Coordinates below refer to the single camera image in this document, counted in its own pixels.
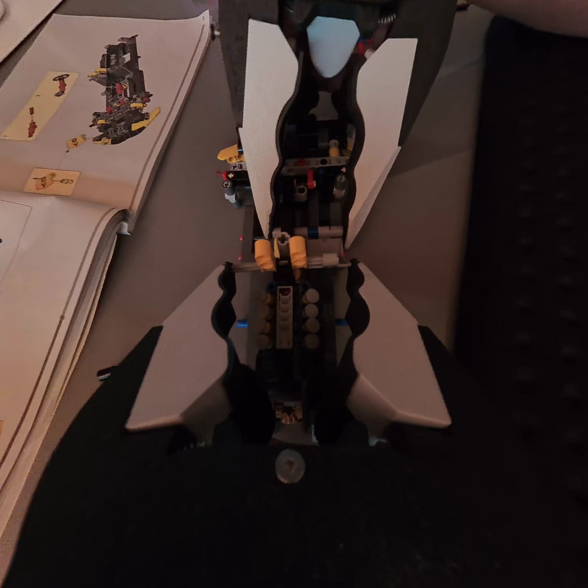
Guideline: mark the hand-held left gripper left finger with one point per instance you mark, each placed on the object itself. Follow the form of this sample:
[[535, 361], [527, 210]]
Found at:
[[183, 367]]

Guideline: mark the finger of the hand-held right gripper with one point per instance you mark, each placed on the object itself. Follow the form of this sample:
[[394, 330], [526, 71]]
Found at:
[[262, 92], [386, 101]]

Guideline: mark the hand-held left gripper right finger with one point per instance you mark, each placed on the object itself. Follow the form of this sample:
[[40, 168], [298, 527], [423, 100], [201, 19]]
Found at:
[[399, 372]]

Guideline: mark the black yellow lego vehicle model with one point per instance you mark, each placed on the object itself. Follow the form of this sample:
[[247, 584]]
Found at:
[[285, 312]]

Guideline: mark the person's right forearm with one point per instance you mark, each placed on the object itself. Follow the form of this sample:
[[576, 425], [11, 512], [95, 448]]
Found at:
[[528, 13]]

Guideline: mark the open lego instruction booklet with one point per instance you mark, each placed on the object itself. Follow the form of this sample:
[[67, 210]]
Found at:
[[69, 285]]

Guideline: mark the black perforated pad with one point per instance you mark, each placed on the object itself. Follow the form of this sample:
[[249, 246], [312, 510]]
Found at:
[[528, 229]]

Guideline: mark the white stand base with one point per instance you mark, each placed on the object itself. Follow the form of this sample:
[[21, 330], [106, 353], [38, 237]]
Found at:
[[23, 27]]

